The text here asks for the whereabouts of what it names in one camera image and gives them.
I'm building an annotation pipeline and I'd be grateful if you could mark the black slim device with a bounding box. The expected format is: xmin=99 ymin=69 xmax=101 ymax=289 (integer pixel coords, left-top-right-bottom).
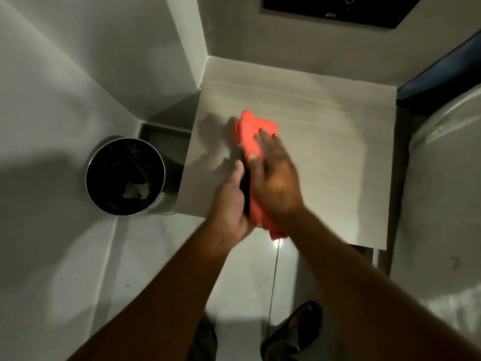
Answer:
xmin=240 ymin=157 xmax=252 ymax=219

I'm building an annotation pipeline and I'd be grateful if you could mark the person's right forearm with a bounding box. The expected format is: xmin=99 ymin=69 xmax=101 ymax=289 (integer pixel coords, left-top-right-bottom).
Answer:
xmin=284 ymin=207 xmax=481 ymax=361

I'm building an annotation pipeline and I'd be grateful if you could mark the black wall panel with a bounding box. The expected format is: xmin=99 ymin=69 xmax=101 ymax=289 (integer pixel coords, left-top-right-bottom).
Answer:
xmin=260 ymin=0 xmax=426 ymax=30

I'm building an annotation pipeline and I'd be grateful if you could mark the orange cloth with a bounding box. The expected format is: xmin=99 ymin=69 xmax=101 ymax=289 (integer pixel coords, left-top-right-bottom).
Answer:
xmin=232 ymin=110 xmax=289 ymax=241

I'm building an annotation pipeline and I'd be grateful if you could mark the person's right hand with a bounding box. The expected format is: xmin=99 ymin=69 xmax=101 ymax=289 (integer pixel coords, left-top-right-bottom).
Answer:
xmin=245 ymin=128 xmax=305 ymax=224

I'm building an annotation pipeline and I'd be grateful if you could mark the dark blue headboard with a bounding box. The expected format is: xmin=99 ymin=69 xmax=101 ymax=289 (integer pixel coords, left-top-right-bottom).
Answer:
xmin=396 ymin=31 xmax=481 ymax=118

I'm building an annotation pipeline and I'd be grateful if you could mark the black sandal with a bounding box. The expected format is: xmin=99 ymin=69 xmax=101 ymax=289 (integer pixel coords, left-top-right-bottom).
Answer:
xmin=260 ymin=301 xmax=323 ymax=361

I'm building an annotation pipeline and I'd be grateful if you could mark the round metal waste bin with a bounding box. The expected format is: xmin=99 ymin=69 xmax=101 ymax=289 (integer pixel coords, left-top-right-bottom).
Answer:
xmin=85 ymin=137 xmax=179 ymax=217

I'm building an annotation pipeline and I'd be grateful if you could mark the person's left hand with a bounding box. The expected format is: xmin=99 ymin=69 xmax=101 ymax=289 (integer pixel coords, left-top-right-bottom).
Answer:
xmin=205 ymin=159 xmax=257 ymax=253

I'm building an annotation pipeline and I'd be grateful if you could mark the thin dark cable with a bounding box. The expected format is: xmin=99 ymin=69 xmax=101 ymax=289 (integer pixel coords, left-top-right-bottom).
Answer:
xmin=265 ymin=238 xmax=281 ymax=337

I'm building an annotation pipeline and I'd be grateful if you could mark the white bed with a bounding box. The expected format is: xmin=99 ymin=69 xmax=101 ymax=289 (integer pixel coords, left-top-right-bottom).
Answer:
xmin=390 ymin=84 xmax=481 ymax=337

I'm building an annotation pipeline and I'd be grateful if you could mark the person's left forearm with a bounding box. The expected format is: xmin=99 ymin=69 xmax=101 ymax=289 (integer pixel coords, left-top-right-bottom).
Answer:
xmin=67 ymin=226 xmax=243 ymax=361

